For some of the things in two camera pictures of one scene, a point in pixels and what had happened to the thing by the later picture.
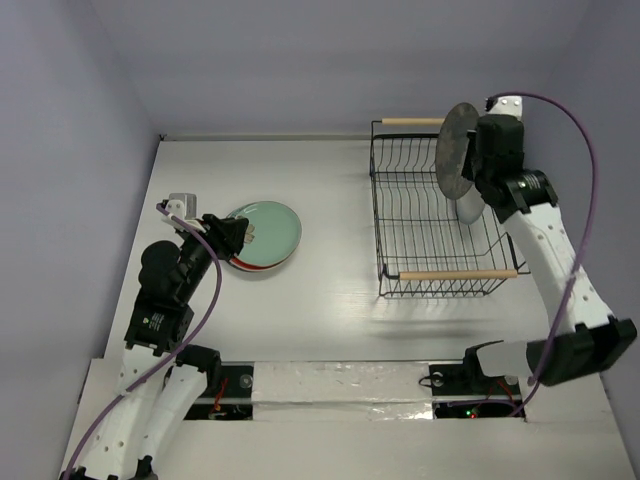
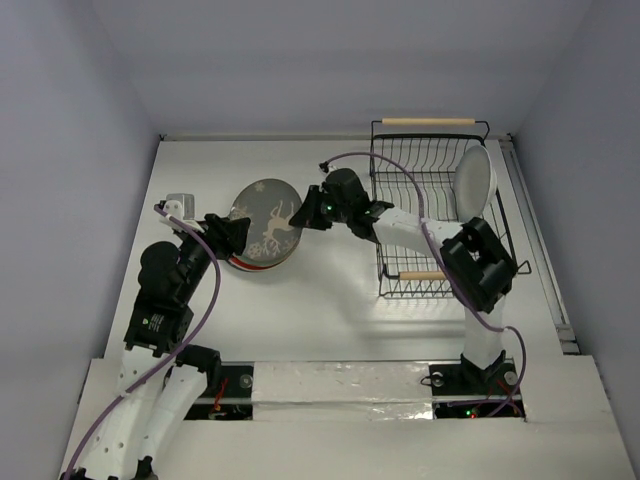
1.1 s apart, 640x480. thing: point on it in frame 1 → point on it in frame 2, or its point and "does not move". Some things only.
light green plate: x=277 y=233 does not move
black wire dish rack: x=424 y=250 does not move
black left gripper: x=225 y=234 does not move
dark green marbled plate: x=455 y=131 → x=270 y=205
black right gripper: x=470 y=163 → x=318 y=209
